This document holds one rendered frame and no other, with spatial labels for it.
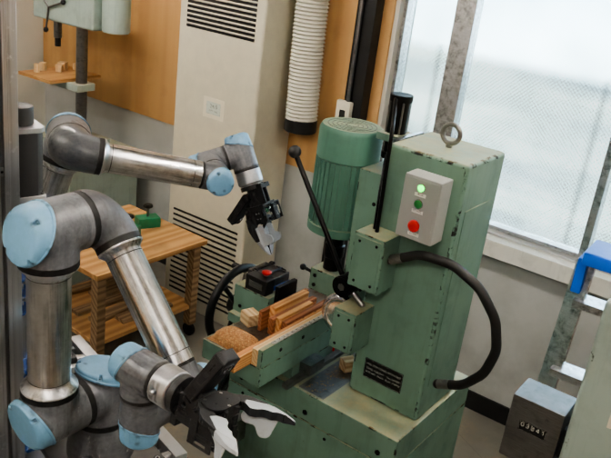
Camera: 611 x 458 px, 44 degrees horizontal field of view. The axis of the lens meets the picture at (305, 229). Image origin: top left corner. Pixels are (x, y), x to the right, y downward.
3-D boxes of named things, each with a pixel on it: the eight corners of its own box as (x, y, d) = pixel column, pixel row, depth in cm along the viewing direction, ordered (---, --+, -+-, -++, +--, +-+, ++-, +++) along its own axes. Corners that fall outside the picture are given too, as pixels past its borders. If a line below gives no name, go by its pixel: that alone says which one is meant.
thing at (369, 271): (363, 274, 204) (372, 223, 198) (392, 287, 199) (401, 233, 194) (345, 283, 197) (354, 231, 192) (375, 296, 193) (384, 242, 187)
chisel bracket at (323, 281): (320, 285, 233) (324, 260, 229) (358, 302, 225) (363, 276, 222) (305, 293, 227) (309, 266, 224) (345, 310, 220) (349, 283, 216)
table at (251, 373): (303, 283, 266) (305, 267, 264) (377, 315, 250) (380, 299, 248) (176, 343, 219) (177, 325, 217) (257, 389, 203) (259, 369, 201)
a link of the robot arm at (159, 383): (181, 358, 138) (147, 370, 131) (199, 369, 136) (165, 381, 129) (174, 395, 140) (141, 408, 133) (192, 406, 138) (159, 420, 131)
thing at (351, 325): (346, 333, 212) (353, 295, 207) (368, 343, 208) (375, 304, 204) (327, 346, 205) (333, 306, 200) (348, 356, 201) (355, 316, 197)
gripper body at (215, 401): (240, 443, 132) (190, 412, 138) (249, 398, 129) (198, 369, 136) (210, 458, 126) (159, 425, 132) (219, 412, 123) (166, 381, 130)
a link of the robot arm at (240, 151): (219, 140, 226) (246, 132, 228) (230, 175, 227) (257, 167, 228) (221, 137, 218) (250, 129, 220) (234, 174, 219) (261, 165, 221)
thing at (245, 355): (343, 306, 240) (345, 294, 239) (348, 308, 239) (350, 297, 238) (227, 370, 199) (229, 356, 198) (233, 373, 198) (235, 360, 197)
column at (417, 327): (388, 358, 234) (431, 130, 207) (454, 389, 222) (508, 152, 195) (347, 387, 216) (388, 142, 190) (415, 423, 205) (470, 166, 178)
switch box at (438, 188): (406, 228, 192) (417, 167, 186) (441, 241, 187) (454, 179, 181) (394, 233, 188) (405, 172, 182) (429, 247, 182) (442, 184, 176)
